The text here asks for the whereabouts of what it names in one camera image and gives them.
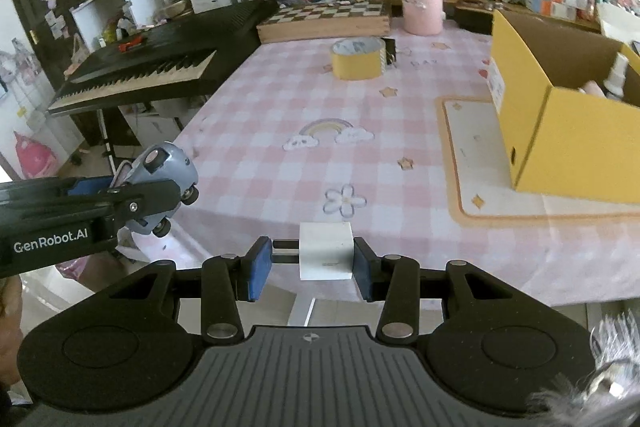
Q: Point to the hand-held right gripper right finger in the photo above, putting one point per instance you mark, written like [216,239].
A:
[362,274]

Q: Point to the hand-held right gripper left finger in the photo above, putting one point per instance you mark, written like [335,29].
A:
[260,269]

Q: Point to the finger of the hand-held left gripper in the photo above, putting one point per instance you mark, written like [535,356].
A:
[85,187]
[145,202]

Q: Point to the small white box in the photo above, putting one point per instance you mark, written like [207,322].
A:
[325,257]

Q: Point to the grey toy car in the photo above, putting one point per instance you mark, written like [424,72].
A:
[170,167]

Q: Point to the yellow cardboard box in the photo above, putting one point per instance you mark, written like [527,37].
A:
[575,142]

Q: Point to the pink plush pouch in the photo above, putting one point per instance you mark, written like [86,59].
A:
[592,88]

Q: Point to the white spray bottle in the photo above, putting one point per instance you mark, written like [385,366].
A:
[616,79]

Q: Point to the person's left forearm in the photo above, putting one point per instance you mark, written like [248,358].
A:
[9,337]

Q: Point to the pink checked cloth desktop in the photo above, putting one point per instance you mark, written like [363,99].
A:
[280,107]

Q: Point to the black keyboard stand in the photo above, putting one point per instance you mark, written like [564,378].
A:
[107,142]

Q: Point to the small red toy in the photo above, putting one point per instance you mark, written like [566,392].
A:
[131,44]

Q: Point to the black piano keyboard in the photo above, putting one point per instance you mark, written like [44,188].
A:
[165,47]

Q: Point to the beige desk mat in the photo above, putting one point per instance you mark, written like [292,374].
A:
[475,157]

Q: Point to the metal bowl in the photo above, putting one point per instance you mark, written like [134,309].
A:
[175,7]

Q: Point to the yellow tape roll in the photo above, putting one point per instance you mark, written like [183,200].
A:
[355,67]

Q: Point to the wooden chessboard box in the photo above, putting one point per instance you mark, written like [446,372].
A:
[325,27]

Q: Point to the grey fluffy thing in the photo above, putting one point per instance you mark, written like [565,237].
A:
[600,387]

